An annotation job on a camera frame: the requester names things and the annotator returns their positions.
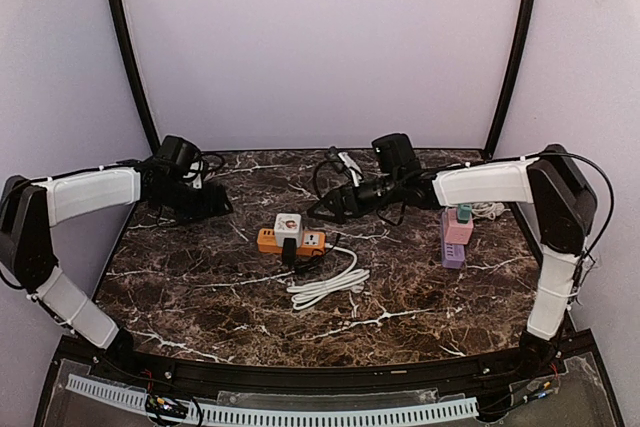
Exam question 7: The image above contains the orange power strip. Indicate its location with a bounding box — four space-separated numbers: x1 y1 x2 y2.
256 227 329 254

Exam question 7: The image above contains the white cube adapter with sticker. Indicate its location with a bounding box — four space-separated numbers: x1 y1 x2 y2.
274 213 303 247

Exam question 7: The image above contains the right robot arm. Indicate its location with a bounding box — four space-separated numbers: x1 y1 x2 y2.
307 133 600 342

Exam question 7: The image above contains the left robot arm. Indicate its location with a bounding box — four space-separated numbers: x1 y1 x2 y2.
1 159 233 354

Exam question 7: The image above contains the teal plug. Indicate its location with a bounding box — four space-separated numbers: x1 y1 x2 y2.
456 203 473 224

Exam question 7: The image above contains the pink cube adapter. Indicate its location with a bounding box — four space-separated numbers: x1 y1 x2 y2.
444 209 474 245

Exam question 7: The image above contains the purple power strip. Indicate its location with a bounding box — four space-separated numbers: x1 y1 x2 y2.
441 210 465 269

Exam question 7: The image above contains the white coiled power cord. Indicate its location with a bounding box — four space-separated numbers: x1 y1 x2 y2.
285 245 372 312

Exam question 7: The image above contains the white slotted cable duct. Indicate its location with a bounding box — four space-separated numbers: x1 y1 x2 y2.
65 374 479 426

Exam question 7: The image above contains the black front rail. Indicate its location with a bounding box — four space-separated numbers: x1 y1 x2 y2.
49 329 596 398

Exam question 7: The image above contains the left black frame post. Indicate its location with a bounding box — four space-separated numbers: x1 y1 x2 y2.
108 0 161 153

